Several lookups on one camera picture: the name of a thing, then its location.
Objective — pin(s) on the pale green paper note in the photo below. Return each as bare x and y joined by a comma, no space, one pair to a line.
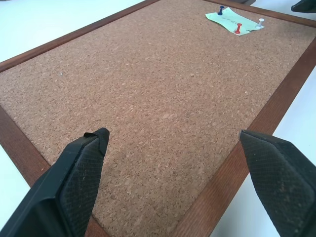
234,21

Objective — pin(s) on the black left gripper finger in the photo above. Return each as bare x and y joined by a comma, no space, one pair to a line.
284,182
61,187
304,7

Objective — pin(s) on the red push pin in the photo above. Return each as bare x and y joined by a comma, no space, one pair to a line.
238,28

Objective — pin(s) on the white push pin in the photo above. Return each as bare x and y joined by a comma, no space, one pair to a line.
260,23

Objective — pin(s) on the blue push pin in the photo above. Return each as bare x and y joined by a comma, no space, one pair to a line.
220,10

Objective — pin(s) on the wood-framed cork board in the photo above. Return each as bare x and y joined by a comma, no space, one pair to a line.
158,98

